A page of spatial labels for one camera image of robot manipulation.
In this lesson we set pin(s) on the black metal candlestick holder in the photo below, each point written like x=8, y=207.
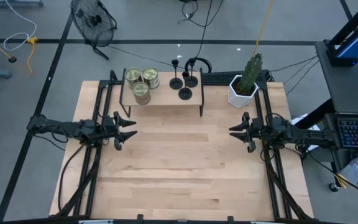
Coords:
x=176, y=83
x=185, y=93
x=191, y=81

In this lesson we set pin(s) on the grey equipment cart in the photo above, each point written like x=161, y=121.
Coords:
x=343, y=84

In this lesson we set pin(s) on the black caster wheel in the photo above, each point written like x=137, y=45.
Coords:
x=333, y=187

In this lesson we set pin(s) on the wooden shelf with black legs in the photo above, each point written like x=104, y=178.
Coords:
x=163, y=96

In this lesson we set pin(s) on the black metal rig frame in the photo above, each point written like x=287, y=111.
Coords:
x=91, y=199

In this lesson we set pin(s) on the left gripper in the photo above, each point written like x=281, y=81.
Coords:
x=110, y=129

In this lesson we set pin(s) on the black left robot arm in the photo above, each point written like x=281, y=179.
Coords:
x=73, y=130

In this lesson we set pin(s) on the white paper sheet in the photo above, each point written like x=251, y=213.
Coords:
x=300, y=118

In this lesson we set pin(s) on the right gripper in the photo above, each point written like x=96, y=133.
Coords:
x=259, y=130

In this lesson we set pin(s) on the black floor fan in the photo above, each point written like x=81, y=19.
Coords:
x=93, y=20

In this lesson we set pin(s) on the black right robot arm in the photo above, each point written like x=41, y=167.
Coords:
x=315, y=137

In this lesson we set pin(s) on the keyboard with coloured backlight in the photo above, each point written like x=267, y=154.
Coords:
x=357, y=133

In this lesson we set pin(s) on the black monitor stand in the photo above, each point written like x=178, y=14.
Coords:
x=353, y=23

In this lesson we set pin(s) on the green cactus plant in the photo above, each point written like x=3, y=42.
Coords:
x=250, y=74

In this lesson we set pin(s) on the grey pouch with orange logo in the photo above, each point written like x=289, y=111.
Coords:
x=356, y=169

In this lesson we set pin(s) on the ribbed metal tin can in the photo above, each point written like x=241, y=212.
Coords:
x=141, y=92
x=151, y=76
x=133, y=76

